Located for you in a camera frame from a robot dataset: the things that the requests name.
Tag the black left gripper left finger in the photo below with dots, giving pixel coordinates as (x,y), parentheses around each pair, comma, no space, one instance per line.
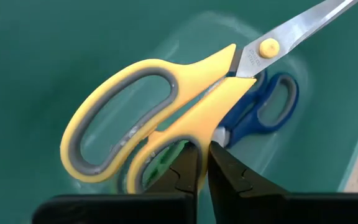
(185,174)

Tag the teal plastic bin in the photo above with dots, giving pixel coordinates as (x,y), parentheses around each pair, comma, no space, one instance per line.
(26,62)

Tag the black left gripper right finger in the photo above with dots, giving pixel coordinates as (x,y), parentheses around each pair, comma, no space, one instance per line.
(232,186)

